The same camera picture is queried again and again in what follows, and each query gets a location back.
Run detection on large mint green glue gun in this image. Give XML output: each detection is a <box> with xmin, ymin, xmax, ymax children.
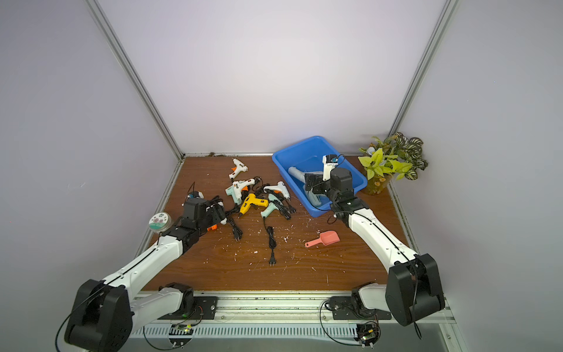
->
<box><xmin>306</xmin><ymin>191</ymin><xmax>328</xmax><ymax>208</ymax></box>

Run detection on mint glue gun under white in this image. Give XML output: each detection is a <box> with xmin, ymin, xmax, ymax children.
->
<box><xmin>225</xmin><ymin>185</ymin><xmax>242</xmax><ymax>205</ymax></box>

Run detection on blue plastic storage box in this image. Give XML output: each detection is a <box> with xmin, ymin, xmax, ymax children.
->
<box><xmin>272</xmin><ymin>136</ymin><xmax>367</xmax><ymax>218</ymax></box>

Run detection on large white glue gun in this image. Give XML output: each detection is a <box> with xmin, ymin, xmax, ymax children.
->
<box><xmin>288</xmin><ymin>167</ymin><xmax>323</xmax><ymax>183</ymax></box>

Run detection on yellow glue gun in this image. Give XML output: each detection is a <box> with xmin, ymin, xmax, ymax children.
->
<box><xmin>239</xmin><ymin>194</ymin><xmax>269</xmax><ymax>215</ymax></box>

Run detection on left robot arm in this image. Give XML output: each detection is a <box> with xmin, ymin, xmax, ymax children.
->
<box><xmin>57</xmin><ymin>192</ymin><xmax>227</xmax><ymax>351</ymax></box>

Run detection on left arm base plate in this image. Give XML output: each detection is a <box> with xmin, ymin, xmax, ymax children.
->
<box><xmin>158</xmin><ymin>296</ymin><xmax>218</xmax><ymax>321</ymax></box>

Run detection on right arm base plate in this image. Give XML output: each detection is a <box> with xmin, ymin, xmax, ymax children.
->
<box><xmin>325</xmin><ymin>296</ymin><xmax>391</xmax><ymax>321</ymax></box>

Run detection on white glue gun right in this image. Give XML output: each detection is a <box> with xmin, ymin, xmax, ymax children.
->
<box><xmin>263</xmin><ymin>181</ymin><xmax>290</xmax><ymax>200</ymax></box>

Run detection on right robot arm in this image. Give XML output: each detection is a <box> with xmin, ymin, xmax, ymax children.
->
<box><xmin>304</xmin><ymin>167</ymin><xmax>445</xmax><ymax>326</ymax></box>

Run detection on small mint glue gun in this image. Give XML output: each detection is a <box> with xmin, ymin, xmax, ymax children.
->
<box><xmin>260</xmin><ymin>194</ymin><xmax>281</xmax><ymax>219</ymax></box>

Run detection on potted green plant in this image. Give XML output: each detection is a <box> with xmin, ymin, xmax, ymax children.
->
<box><xmin>358</xmin><ymin>132</ymin><xmax>428</xmax><ymax>195</ymax></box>

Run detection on white glue gun orange trigger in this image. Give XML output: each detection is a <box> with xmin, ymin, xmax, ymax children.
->
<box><xmin>233</xmin><ymin>178</ymin><xmax>256</xmax><ymax>199</ymax></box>

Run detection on black power cord with plug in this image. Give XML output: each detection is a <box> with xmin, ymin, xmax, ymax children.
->
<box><xmin>262</xmin><ymin>217</ymin><xmax>279</xmax><ymax>267</ymax></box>

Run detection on small white glue gun far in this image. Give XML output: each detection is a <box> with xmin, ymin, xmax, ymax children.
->
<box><xmin>229</xmin><ymin>158</ymin><xmax>248</xmax><ymax>180</ymax></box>

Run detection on pink plastic scoop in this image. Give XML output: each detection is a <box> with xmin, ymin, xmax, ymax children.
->
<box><xmin>305</xmin><ymin>230</ymin><xmax>340</xmax><ymax>248</ymax></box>

